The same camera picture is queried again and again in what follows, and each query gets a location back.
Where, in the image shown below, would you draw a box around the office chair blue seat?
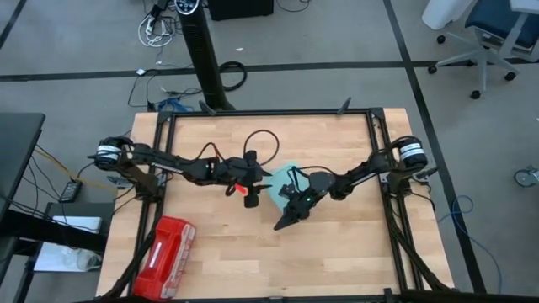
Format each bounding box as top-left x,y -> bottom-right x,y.
427,0 -> 539,101

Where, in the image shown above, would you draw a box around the grey caster wheel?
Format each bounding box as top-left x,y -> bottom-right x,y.
513,165 -> 539,189

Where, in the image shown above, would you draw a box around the blue floor cable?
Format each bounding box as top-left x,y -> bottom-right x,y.
156,96 -> 191,113
436,194 -> 504,295

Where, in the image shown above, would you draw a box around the yellow cable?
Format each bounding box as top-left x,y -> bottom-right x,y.
35,146 -> 121,195

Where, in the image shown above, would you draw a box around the black side stand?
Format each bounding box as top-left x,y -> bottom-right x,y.
0,201 -> 117,303

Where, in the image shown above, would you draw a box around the black coiled cable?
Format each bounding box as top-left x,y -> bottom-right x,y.
218,61 -> 249,93

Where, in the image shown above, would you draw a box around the white waste bin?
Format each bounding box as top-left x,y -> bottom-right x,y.
421,0 -> 476,31

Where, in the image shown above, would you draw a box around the clear plastic bottle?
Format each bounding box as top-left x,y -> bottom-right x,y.
61,247 -> 104,272

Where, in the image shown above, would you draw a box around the white box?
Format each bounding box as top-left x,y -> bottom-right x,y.
51,215 -> 104,236

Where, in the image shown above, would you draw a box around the red plastic case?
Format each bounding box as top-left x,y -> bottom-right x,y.
133,215 -> 197,302

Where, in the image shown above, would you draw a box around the light blue container lid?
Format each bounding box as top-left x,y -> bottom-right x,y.
264,162 -> 305,214

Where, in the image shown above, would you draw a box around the black box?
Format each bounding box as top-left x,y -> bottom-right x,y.
207,0 -> 275,22

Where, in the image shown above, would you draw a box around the black desk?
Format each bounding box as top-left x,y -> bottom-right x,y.
0,112 -> 47,214

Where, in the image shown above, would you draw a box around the black tower fan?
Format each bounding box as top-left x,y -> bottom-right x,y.
173,0 -> 237,112

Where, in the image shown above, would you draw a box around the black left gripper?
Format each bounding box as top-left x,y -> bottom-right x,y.
218,150 -> 273,210

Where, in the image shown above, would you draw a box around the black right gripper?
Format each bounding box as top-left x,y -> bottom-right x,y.
273,183 -> 325,231

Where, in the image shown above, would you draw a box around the black power adapter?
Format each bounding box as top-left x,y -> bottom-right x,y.
58,180 -> 84,205

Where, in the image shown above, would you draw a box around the grey metal bracket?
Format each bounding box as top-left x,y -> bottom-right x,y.
106,173 -> 133,189

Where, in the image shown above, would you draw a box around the white power strip cables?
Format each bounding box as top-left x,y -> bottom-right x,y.
137,11 -> 176,49

